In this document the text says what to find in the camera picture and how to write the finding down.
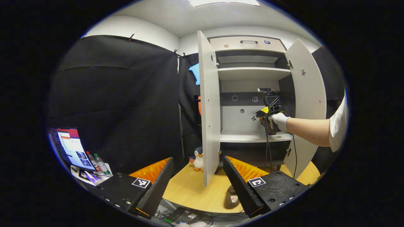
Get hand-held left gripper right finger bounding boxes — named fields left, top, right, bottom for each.
left=223, top=156, right=310, bottom=218

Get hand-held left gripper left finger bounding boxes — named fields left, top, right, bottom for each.
left=92, top=157, right=175, bottom=219

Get brown slipper shoe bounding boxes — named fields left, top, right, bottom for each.
left=224, top=185, right=241, bottom=209

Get grey shoe cabinet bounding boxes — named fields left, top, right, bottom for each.
left=208, top=35, right=295, bottom=167

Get grey cabinet door heart sticker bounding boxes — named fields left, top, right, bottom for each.
left=197, top=31, right=221, bottom=187

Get black electronic box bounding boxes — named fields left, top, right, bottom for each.
left=163, top=207, right=203, bottom=224

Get penguin plush toy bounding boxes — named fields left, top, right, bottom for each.
left=189, top=146, right=204, bottom=172

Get clear plastic bottle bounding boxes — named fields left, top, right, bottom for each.
left=94, top=154, right=111, bottom=176
left=86, top=151, right=99, bottom=172

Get white papers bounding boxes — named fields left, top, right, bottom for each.
left=70, top=163, right=113, bottom=186

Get white t-shirt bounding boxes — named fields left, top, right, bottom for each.
left=328, top=90, right=349, bottom=152

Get black backdrop cloth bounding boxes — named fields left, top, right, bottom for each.
left=47, top=35, right=346, bottom=177

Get open laptop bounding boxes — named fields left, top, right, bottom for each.
left=50, top=127, right=96, bottom=171

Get ceiling light panel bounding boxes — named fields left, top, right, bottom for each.
left=189, top=0, right=260, bottom=7

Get black floor cables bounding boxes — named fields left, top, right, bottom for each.
left=202, top=209, right=248, bottom=224

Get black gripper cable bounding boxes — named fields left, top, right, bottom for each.
left=292, top=134, right=299, bottom=179
left=264, top=95, right=281, bottom=173

